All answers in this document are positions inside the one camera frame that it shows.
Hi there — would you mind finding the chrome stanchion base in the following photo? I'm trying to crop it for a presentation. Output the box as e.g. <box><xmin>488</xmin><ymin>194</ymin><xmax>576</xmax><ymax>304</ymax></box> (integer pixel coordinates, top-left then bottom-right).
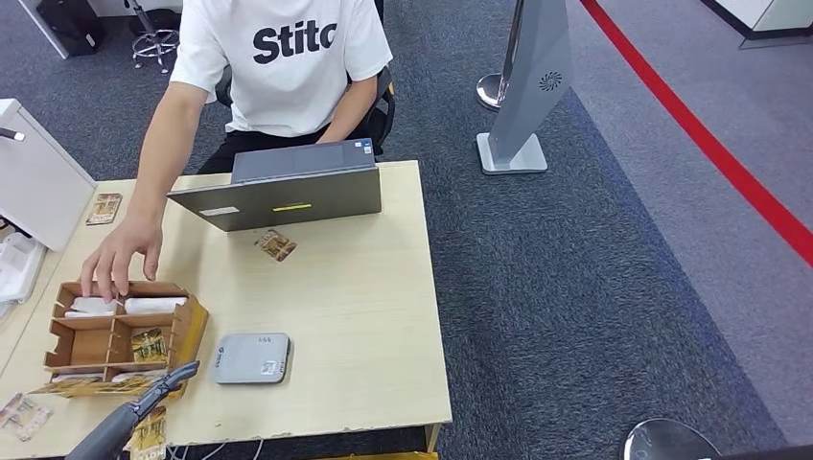
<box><xmin>476</xmin><ymin>0</ymin><xmax>527</xmax><ymax>113</ymax></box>

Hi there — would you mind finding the grey card reader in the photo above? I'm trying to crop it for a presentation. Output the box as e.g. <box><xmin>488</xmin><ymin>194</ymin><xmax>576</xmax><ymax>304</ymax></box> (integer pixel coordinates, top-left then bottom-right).
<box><xmin>211</xmin><ymin>333</ymin><xmax>293</xmax><ymax>386</ymax></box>

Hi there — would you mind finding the gold key card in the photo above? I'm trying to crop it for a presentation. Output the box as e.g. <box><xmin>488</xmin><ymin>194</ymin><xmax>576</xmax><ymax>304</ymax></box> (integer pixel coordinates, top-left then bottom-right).
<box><xmin>127</xmin><ymin>405</ymin><xmax>169</xmax><ymax>460</ymax></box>
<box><xmin>85</xmin><ymin>193</ymin><xmax>123</xmax><ymax>226</ymax></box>
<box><xmin>130</xmin><ymin>327</ymin><xmax>169</xmax><ymax>366</ymax></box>
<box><xmin>254</xmin><ymin>229</ymin><xmax>298</xmax><ymax>265</ymax></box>

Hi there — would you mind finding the chrome stool base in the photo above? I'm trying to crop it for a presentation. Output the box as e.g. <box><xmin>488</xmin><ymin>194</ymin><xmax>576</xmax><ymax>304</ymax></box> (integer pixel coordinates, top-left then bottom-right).
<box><xmin>124</xmin><ymin>0</ymin><xmax>182</xmax><ymax>74</ymax></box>

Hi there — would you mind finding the person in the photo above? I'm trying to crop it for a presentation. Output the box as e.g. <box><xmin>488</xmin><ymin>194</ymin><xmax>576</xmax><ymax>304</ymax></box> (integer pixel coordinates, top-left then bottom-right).
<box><xmin>79</xmin><ymin>0</ymin><xmax>395</xmax><ymax>304</ymax></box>

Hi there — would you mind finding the cardboard organizer box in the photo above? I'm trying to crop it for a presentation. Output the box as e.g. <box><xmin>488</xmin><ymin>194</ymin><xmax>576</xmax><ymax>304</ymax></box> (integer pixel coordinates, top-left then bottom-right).
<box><xmin>28</xmin><ymin>281</ymin><xmax>211</xmax><ymax>402</ymax></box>

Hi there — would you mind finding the chrome dome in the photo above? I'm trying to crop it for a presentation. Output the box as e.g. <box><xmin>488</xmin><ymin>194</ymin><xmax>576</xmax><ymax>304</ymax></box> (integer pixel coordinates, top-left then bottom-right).
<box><xmin>620</xmin><ymin>418</ymin><xmax>722</xmax><ymax>460</ymax></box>

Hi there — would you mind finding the white cabinet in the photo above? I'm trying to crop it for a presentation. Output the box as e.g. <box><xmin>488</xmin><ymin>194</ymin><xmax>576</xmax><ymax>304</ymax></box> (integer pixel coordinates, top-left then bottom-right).
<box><xmin>698</xmin><ymin>0</ymin><xmax>813</xmax><ymax>51</ymax></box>

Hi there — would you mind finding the black bag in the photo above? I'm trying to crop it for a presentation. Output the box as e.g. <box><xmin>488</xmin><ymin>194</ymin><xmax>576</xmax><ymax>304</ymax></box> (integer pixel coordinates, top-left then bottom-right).
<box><xmin>35</xmin><ymin>0</ymin><xmax>108</xmax><ymax>58</ymax></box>

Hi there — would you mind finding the yellow floor tape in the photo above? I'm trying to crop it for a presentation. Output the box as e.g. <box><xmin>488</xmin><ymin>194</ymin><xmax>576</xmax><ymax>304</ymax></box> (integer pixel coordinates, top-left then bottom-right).
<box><xmin>317</xmin><ymin>450</ymin><xmax>439</xmax><ymax>460</ymax></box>

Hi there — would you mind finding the grey kiosk stand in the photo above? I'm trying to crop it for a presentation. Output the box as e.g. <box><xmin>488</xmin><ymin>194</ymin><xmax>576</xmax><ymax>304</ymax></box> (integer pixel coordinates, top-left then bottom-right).
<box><xmin>476</xmin><ymin>0</ymin><xmax>575</xmax><ymax>175</ymax></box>

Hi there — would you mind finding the white plastic tray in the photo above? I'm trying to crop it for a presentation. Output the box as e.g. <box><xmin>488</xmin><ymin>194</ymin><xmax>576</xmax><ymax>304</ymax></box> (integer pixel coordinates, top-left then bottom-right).
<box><xmin>0</xmin><ymin>232</ymin><xmax>48</xmax><ymax>305</ymax></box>

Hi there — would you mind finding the white box device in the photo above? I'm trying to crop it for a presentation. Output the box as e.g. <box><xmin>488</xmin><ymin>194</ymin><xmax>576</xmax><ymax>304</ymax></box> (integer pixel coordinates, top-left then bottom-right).
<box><xmin>0</xmin><ymin>98</ymin><xmax>98</xmax><ymax>253</ymax></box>

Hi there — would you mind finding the grey laptop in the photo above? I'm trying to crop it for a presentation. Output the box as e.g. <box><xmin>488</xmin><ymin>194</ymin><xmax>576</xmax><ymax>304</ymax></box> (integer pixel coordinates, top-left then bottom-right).
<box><xmin>166</xmin><ymin>137</ymin><xmax>383</xmax><ymax>234</ymax></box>

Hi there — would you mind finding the black office chair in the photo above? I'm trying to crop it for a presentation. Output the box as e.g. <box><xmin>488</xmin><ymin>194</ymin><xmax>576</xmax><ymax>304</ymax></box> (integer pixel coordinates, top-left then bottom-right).
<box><xmin>214</xmin><ymin>63</ymin><xmax>396</xmax><ymax>157</ymax></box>

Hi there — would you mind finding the white card stack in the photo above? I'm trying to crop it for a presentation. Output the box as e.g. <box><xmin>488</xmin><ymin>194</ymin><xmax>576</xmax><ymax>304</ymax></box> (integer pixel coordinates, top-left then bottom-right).
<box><xmin>63</xmin><ymin>296</ymin><xmax>120</xmax><ymax>319</ymax></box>
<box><xmin>124</xmin><ymin>296</ymin><xmax>189</xmax><ymax>317</ymax></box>

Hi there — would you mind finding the person's right hand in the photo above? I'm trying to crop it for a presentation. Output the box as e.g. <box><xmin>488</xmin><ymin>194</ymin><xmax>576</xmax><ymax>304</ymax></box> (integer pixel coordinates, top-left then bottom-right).
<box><xmin>79</xmin><ymin>214</ymin><xmax>165</xmax><ymax>304</ymax></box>

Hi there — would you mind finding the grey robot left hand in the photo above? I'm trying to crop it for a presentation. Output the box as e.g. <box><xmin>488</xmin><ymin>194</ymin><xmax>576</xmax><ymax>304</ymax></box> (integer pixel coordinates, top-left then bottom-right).
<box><xmin>63</xmin><ymin>360</ymin><xmax>201</xmax><ymax>460</ymax></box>

